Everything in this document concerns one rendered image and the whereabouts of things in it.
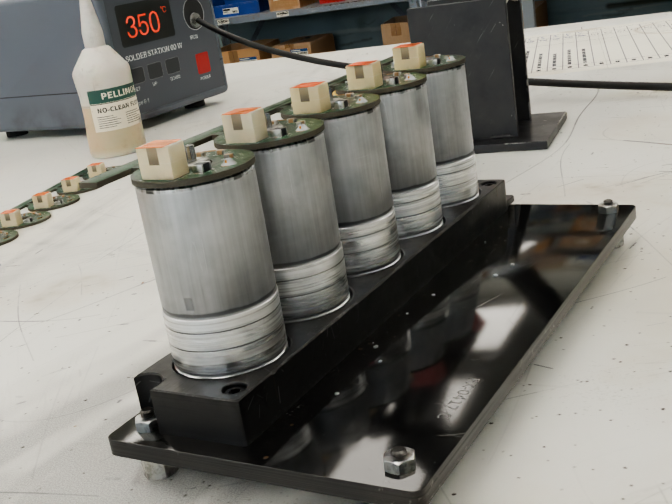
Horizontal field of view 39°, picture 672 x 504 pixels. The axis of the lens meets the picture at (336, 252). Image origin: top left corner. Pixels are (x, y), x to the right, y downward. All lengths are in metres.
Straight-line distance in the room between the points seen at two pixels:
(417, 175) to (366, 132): 0.03
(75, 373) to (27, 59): 0.44
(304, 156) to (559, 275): 0.08
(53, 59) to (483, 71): 0.33
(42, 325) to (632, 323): 0.18
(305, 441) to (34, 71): 0.52
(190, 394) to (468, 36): 0.28
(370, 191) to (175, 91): 0.45
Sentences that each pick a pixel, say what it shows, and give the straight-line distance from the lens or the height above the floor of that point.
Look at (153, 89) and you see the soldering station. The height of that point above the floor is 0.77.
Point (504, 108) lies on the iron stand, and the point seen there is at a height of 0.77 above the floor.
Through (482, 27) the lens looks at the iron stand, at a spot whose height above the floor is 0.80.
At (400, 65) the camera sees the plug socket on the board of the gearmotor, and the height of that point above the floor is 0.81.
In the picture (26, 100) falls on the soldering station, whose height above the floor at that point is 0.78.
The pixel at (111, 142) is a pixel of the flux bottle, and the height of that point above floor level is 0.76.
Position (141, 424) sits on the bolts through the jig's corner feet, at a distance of 0.20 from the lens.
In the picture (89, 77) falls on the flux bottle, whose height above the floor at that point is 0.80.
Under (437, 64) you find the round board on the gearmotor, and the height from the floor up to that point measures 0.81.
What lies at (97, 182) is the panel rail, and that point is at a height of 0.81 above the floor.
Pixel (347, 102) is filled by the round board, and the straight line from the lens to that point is 0.23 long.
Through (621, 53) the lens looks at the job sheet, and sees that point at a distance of 0.67.
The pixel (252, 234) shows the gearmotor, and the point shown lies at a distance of 0.19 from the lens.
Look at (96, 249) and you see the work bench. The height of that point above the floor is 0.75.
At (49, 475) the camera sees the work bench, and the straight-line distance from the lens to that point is 0.22.
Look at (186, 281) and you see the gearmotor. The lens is 0.19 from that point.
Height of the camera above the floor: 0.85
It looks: 18 degrees down
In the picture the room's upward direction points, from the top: 9 degrees counter-clockwise
